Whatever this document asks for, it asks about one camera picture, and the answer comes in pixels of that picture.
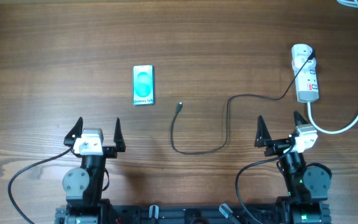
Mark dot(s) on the teal screen Galaxy smartphone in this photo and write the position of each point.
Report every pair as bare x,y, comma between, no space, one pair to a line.
143,85

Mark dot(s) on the white power strip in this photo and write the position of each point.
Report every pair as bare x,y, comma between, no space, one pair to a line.
304,67

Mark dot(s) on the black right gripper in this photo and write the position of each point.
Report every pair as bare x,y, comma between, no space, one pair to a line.
263,139

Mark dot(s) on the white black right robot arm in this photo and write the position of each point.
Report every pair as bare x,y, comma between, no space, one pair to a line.
307,184

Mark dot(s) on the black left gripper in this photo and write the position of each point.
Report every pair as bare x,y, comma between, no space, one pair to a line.
109,152

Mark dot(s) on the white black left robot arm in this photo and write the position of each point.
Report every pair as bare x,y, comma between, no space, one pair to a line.
84,185

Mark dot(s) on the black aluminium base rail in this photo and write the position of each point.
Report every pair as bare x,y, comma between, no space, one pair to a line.
264,213

